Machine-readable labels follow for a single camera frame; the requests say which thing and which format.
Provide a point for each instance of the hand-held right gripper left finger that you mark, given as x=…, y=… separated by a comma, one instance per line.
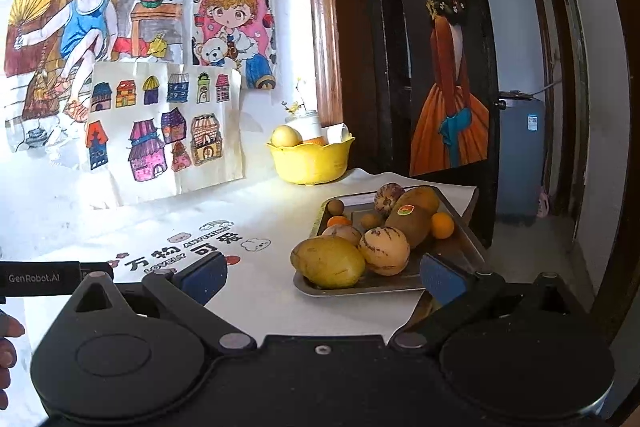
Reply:
x=205, y=277

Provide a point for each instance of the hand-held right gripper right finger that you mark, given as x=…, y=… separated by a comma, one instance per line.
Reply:
x=442, y=279

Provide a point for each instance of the metal tray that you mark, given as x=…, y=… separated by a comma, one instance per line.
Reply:
x=450, y=252

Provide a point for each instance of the small orange mandarin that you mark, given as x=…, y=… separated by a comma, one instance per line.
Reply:
x=443, y=226

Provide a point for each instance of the large kiwi with sticker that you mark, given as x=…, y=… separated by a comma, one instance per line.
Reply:
x=407, y=227

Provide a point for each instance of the orange striped pepino melon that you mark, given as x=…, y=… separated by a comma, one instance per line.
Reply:
x=384, y=252

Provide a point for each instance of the brown-yellow mango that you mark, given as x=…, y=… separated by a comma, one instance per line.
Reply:
x=422, y=198

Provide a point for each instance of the small brown kiwi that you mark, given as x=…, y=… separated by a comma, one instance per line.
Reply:
x=335, y=208
x=371, y=221

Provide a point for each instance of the dark purple-striped pepino melon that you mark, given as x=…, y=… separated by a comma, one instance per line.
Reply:
x=389, y=198

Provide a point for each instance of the pale striped pepino melon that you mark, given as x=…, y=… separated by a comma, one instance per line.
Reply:
x=342, y=234

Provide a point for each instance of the yellow-green mango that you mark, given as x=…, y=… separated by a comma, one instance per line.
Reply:
x=327, y=263

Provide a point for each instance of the large orange mandarin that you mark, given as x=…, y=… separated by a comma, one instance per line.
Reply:
x=339, y=221

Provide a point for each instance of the person's left hand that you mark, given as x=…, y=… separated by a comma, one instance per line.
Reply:
x=7, y=332

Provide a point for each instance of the printed white table cloth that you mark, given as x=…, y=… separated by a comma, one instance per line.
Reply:
x=260, y=297

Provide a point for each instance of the pink object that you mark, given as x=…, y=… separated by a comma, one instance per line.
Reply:
x=543, y=204

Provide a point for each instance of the blue-grey appliance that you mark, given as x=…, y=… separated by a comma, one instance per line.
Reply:
x=520, y=167

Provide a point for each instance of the yellow plastic bowl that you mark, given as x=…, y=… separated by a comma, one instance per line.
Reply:
x=310, y=164

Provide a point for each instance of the colourful houses drawing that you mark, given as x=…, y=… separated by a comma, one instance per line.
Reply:
x=150, y=132

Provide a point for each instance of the yellow apple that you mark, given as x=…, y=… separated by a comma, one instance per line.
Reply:
x=286, y=137

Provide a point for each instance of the girl in orange dress painting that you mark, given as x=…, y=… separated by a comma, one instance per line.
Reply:
x=450, y=107

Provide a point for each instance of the white jar with orange band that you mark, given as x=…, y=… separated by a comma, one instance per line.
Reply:
x=310, y=127

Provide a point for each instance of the yellow flower sprig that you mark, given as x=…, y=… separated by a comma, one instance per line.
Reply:
x=295, y=107

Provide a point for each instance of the black door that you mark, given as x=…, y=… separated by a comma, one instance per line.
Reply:
x=370, y=57

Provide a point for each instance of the brown glass-panel door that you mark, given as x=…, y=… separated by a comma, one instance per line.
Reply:
x=570, y=82

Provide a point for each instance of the girl with bear drawing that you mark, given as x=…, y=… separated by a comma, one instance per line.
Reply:
x=232, y=12

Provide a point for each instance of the boy with fan drawing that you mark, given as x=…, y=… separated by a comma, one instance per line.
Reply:
x=85, y=7

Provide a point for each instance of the wooden door frame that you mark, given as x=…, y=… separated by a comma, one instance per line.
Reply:
x=325, y=7

